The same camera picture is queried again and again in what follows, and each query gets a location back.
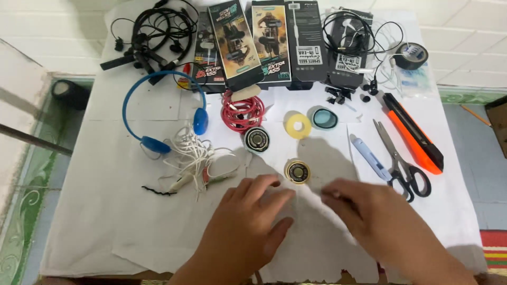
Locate person's right hand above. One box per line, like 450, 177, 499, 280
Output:
321, 179, 438, 267

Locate person's left hand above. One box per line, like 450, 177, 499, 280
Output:
197, 175, 296, 274

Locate speaker driver with gold rim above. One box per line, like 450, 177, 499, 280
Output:
284, 159, 311, 185

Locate light blue small cutter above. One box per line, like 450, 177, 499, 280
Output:
349, 134, 393, 182

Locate speaker driver with teal rim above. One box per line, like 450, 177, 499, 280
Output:
243, 127, 271, 154

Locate small black plastic pieces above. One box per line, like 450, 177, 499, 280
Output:
324, 86, 357, 112

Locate orange and black utility knife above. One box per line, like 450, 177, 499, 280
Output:
382, 92, 444, 175

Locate black earbud tips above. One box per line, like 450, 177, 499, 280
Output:
360, 81, 380, 103

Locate clear plastic bag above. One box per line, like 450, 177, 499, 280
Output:
397, 63, 434, 97

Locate blue headphone band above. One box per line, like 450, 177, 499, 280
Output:
122, 70, 209, 155

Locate black tape roll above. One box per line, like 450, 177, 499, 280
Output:
393, 42, 429, 71
51, 79, 91, 111

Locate black box with white label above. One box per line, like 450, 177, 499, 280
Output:
285, 0, 328, 83

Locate orange pencil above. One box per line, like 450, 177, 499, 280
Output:
459, 104, 493, 128

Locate black box with rider picture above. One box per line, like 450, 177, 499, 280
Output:
251, 0, 292, 88

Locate striped colourful mat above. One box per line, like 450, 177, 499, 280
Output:
480, 230, 507, 270

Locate black twist tie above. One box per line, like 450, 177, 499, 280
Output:
142, 185, 177, 196

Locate brown board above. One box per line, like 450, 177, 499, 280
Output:
485, 95, 507, 159

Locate tilted black earphone box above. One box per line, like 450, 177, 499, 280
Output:
208, 0, 265, 91

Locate black box with red print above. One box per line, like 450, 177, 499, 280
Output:
191, 11, 227, 94

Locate red glue tube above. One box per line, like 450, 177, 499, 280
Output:
177, 63, 192, 89

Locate white paper table cover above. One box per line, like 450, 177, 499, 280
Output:
40, 0, 488, 283

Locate tangle of black earphones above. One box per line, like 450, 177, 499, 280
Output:
100, 0, 199, 86

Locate black handled scissors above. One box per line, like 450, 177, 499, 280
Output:
373, 119, 432, 203

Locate teal ear cup ring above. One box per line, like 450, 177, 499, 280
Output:
312, 108, 339, 130

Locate yellow foam ring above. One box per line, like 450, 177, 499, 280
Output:
284, 113, 312, 140

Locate red coiled cable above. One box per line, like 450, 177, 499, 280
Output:
222, 90, 266, 134

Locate black box under cables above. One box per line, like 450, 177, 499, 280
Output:
327, 9, 374, 90

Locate white earphone cable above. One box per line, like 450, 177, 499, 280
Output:
341, 18, 402, 93

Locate tangle of white earphone cables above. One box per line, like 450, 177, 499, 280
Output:
158, 126, 241, 200

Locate black earphone cable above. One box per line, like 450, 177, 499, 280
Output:
322, 10, 405, 96

